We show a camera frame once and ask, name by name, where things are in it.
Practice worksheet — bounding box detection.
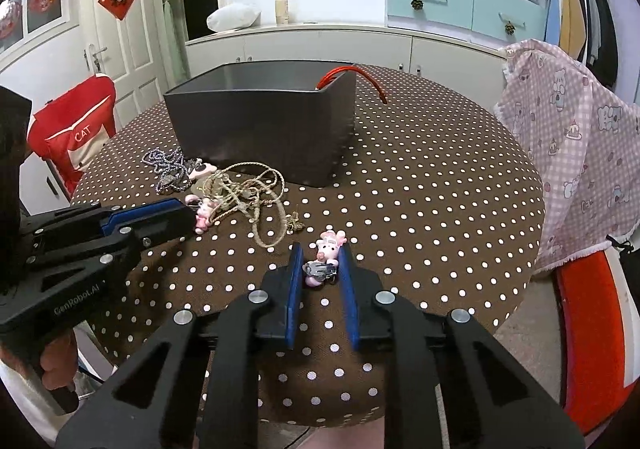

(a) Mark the person's left hand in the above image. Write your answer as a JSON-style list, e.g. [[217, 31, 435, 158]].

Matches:
[[39, 330, 79, 393]]

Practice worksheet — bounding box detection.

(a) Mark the white panel door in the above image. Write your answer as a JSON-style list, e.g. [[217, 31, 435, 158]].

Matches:
[[77, 0, 169, 96]]

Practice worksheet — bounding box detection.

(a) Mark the bright red cord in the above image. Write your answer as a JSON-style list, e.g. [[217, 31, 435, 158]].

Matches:
[[314, 64, 389, 104]]

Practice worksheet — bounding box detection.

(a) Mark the pink white charm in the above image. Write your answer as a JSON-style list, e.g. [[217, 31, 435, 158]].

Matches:
[[187, 158, 219, 182]]

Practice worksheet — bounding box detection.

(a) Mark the green curtain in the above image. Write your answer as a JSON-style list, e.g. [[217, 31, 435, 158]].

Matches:
[[159, 0, 194, 80]]

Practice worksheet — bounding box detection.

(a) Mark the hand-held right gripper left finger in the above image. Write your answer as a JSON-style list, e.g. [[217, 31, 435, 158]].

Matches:
[[57, 241, 306, 449]]

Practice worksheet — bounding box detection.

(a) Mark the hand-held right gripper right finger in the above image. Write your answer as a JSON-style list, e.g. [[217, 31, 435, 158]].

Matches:
[[337, 243, 586, 449]]

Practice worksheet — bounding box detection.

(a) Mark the grey metal tin box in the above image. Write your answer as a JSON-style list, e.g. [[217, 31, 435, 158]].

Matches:
[[163, 60, 357, 188]]

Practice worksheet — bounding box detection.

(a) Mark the pink pig charm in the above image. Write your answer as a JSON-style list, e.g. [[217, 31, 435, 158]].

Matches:
[[304, 229, 347, 288], [185, 194, 221, 236]]

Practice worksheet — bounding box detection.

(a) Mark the red chair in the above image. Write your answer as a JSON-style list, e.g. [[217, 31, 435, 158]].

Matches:
[[554, 244, 640, 436]]

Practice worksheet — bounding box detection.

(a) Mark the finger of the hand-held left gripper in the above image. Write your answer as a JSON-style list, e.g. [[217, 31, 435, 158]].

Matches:
[[24, 217, 196, 291], [20, 197, 195, 246]]

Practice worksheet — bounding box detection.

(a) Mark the white plastic bag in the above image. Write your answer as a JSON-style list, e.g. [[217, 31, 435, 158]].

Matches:
[[206, 3, 262, 34]]

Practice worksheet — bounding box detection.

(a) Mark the person's pink clothed leg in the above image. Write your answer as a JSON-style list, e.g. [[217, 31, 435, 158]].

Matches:
[[300, 416, 401, 449]]

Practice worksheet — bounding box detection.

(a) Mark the white sideboard cabinet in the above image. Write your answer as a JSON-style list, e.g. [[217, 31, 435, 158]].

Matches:
[[185, 21, 509, 82]]

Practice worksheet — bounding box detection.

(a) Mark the silver bead necklace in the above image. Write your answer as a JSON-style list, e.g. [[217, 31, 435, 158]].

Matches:
[[141, 146, 193, 194]]

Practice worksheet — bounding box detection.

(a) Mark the silver door handle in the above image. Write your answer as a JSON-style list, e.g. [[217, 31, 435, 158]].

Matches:
[[86, 44, 109, 76]]

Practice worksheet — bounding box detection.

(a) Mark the window with red decoration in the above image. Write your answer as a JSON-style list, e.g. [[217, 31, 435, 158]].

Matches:
[[0, 0, 81, 60]]

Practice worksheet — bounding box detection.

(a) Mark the pink checkered blanket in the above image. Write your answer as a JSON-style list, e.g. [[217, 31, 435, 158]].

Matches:
[[492, 40, 640, 276]]

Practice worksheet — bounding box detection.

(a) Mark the row of hanging clothes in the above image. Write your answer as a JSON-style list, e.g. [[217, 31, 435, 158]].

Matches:
[[542, 0, 621, 90]]

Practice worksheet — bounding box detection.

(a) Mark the red chair back cover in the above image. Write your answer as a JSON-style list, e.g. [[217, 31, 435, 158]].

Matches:
[[26, 73, 117, 202]]

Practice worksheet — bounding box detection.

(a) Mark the beige cord necklace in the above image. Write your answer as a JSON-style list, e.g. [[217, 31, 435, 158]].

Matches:
[[202, 163, 306, 250]]

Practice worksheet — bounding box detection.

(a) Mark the brown polka-dot tablecloth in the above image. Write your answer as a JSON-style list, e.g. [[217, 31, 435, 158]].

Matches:
[[70, 61, 547, 430]]

